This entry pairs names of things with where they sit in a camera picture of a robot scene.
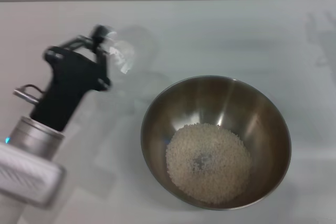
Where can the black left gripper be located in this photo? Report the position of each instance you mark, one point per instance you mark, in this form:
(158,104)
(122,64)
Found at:
(71,82)

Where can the clear plastic measuring cup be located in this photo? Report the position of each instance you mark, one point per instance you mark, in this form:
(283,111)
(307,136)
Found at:
(126,53)

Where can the stainless steel mixing bowl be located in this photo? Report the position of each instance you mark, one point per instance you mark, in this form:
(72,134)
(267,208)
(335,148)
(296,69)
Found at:
(215,140)

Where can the white rice grains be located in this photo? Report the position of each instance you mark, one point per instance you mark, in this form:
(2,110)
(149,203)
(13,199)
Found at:
(207,158)

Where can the white ribbed wrist camera box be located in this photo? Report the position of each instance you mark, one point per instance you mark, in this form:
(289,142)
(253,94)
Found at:
(29,174)

